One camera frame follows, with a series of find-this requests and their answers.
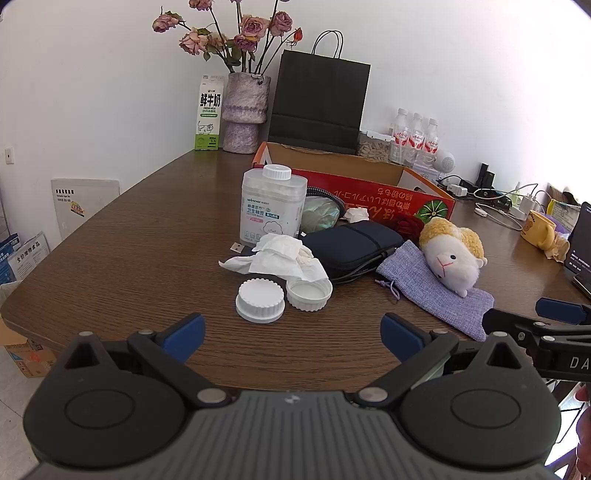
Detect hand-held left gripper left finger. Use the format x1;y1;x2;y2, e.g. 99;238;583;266
60;313;230;409

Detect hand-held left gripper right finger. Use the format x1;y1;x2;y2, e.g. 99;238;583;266
355;313;536;409

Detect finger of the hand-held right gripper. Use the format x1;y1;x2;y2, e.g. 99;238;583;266
536;298;591;326
482;308;555;358

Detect purple linen drawstring bag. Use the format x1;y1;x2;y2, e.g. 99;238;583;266
375;240;495;342

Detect black braided cable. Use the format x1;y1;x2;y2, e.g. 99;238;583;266
330;247;398;283

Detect white and yellow alpaca plush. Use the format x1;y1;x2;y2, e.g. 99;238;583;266
418;217;489;298

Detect black zipper pouch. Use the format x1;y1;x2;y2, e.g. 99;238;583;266
302;222;406;280

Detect red artificial rose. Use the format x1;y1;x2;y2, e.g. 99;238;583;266
392;215;426;241

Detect red printed cardboard box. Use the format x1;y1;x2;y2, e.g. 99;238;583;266
252;141;457;232

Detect translucent cotton swab jar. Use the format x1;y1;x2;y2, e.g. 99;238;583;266
239;164;308;247

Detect clear container of seeds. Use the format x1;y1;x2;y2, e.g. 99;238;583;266
356;130;394;162

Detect person's right hand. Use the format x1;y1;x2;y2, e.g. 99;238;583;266
575;385;591;469

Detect dark screen tablet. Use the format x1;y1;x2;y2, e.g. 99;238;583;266
564;202;591;296

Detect beige crumpled paper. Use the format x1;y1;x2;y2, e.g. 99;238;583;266
545;233;572;264

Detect white ribbed plastic lid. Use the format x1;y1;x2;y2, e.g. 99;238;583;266
235;278;286;324

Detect yellow mug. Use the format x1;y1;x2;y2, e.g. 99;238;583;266
521;210;558;250

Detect white crumpled tissue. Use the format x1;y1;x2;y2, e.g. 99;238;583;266
218;233;329;283

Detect iridescent zipper pouch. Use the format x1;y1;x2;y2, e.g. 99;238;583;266
300;187;345;236

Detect white sign board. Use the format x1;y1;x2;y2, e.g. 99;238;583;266
51;178;122;241

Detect brown cardboard carton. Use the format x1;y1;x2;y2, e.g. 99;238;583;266
0;318;58;379

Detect white printed tin box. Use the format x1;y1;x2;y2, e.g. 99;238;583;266
413;159;439;181

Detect white round speaker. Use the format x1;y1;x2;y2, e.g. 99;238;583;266
434;150;458;174

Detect blue and white boxes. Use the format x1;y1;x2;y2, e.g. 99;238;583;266
0;233;51;283

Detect red label water bottle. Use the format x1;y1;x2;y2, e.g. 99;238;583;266
409;113;426;155
423;119;440;158
392;108;411;153

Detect white and green milk carton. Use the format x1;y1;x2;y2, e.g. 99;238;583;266
194;74;226;151

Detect purple textured vase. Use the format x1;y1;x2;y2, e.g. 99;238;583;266
222;71;271;154

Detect black paper bag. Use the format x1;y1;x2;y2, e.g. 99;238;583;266
268;30;371;155

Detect dried pink rose bouquet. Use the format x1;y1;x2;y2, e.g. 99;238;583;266
152;0;303;75

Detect white wall charger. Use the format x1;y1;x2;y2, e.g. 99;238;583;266
510;194;539;220

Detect white cable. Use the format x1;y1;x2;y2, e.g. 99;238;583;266
475;203;522;232

